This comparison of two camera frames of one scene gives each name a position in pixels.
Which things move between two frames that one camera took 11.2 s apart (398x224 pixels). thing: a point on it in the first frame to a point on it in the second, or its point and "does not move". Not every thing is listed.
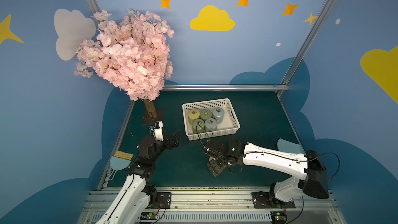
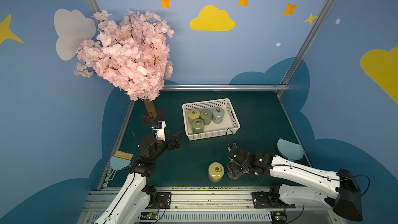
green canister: (198, 126) does not move
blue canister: (210, 124) to (233, 171)
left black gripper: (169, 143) does not move
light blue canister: (218, 114) does not move
